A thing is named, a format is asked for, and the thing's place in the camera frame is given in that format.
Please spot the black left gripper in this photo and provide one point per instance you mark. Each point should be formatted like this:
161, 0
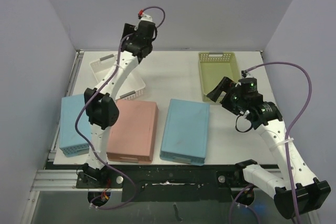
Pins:
130, 29

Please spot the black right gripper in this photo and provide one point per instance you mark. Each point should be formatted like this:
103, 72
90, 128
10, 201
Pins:
226, 93

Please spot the white plastic basket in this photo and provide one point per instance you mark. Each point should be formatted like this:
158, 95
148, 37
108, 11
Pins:
133, 86

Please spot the pink plastic basket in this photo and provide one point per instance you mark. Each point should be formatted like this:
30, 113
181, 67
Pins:
132, 138

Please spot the light blue plastic basket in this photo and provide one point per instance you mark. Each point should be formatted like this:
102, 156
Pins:
70, 142

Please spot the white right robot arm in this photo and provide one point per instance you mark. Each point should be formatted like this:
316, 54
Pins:
298, 190

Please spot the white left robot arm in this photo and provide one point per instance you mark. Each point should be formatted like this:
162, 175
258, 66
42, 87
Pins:
100, 101

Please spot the yellow-green plastic basket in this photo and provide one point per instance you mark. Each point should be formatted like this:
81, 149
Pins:
213, 67

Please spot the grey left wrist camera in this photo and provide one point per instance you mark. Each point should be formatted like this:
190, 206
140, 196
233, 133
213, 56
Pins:
143, 17

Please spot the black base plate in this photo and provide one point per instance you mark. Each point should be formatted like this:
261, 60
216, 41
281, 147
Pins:
168, 183

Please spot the aluminium table frame rail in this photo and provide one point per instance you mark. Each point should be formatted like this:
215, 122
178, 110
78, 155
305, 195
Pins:
54, 180

